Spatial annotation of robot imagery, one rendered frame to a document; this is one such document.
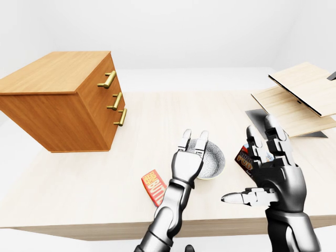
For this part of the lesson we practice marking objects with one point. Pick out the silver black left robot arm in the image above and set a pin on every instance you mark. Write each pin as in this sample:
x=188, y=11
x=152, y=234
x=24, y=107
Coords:
x=170, y=210

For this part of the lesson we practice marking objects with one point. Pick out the wooden cabinet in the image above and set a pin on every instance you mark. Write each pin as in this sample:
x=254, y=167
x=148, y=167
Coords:
x=47, y=105

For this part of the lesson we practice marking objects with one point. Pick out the black-edged pale wooden board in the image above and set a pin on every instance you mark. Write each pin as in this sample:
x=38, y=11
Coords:
x=307, y=84

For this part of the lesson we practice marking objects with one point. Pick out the red butter box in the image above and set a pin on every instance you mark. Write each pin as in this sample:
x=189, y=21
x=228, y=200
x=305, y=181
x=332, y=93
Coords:
x=152, y=183

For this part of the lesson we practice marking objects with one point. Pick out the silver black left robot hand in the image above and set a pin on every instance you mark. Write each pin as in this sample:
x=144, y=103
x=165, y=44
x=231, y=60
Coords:
x=187, y=165

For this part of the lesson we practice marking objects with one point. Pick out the patterned grey bowl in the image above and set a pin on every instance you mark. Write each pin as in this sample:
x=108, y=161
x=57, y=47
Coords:
x=214, y=162

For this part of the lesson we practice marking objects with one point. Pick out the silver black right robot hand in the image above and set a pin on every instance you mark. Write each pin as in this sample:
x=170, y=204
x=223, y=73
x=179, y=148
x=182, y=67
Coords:
x=283, y=181

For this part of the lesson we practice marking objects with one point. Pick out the chocolate pudding box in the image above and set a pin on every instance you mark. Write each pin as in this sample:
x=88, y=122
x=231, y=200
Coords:
x=242, y=160

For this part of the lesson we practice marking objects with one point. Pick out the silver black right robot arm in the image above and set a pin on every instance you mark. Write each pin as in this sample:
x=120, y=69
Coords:
x=288, y=231

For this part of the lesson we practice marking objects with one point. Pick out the wooden drawer front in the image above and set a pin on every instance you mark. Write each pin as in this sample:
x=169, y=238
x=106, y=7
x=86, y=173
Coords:
x=93, y=89
x=103, y=113
x=111, y=131

